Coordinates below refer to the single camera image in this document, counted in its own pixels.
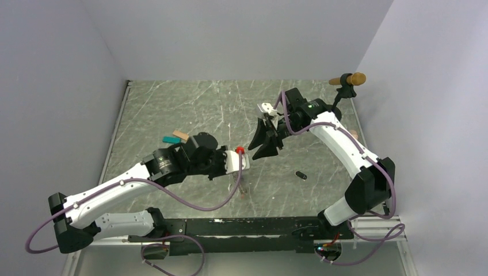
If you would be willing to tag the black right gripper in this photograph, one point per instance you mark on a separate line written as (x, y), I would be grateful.
(268, 148)

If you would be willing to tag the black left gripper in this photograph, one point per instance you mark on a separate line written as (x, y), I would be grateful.
(221, 152)

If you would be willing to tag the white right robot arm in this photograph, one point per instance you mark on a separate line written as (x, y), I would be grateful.
(372, 177)

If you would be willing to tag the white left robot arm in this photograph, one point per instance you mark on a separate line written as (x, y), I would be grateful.
(82, 218)

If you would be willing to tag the orange rectangular block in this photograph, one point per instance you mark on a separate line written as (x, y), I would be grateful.
(183, 136)

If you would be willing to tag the teal rectangular block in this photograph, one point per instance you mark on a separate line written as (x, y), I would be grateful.
(171, 140)

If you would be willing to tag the small black cylinder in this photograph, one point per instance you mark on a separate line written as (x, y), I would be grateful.
(301, 175)

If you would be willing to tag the pink microphone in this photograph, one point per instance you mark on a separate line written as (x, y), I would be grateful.
(354, 134)

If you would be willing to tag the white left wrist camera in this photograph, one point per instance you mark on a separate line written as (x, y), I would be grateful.
(236, 159)

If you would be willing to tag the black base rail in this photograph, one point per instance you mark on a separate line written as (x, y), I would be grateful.
(256, 234)

